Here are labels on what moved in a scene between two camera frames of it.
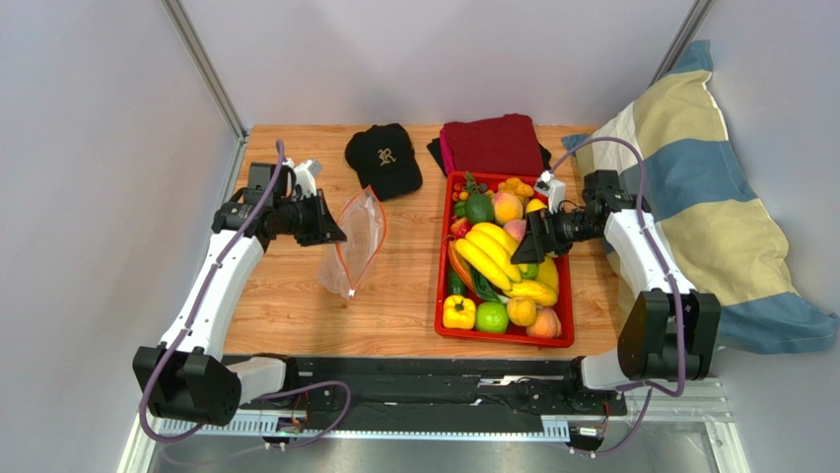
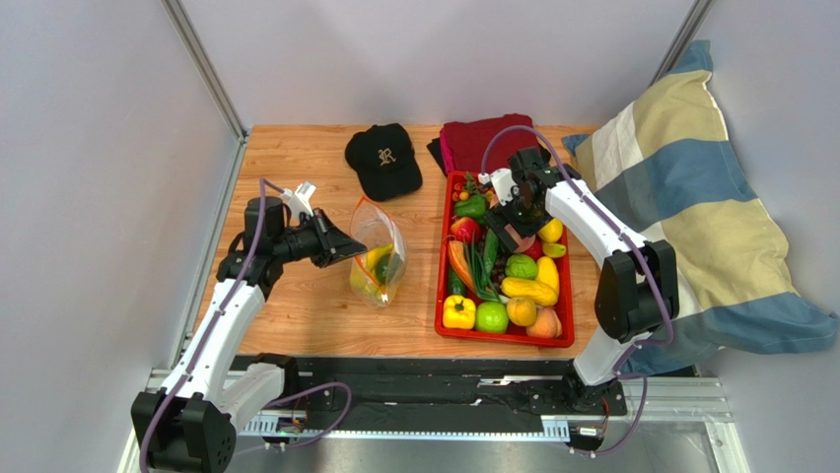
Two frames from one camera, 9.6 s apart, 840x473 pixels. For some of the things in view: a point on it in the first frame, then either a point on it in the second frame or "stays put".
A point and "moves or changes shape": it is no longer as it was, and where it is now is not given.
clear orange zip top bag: (364, 224) moves or changes shape
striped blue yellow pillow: (668, 142) stays put
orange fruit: (522, 311) stays put
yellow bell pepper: (458, 312) stays put
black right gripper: (546, 231) to (522, 219)
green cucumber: (455, 284) stays put
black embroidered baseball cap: (384, 159) stays put
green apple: (492, 317) stays put
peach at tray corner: (547, 324) stays put
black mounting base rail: (407, 398) stays put
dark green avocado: (478, 208) to (386, 267)
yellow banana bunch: (489, 249) to (364, 280)
